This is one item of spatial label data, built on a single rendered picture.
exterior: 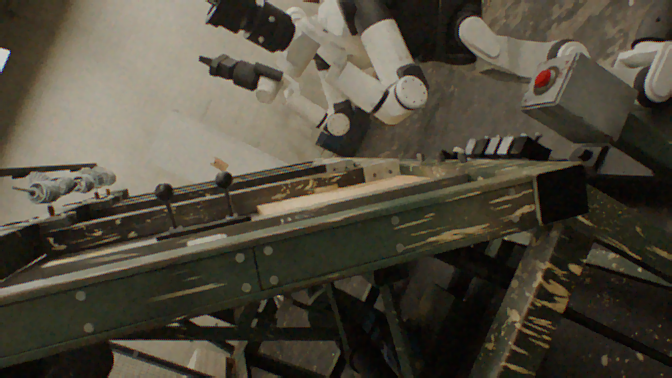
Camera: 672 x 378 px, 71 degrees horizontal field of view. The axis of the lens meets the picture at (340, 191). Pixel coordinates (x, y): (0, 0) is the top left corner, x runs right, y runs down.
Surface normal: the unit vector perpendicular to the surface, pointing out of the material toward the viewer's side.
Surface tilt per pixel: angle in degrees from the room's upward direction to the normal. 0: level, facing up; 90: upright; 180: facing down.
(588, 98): 90
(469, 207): 90
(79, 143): 90
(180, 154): 90
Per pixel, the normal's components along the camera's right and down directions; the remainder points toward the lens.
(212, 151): 0.22, 0.16
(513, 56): 0.64, 0.03
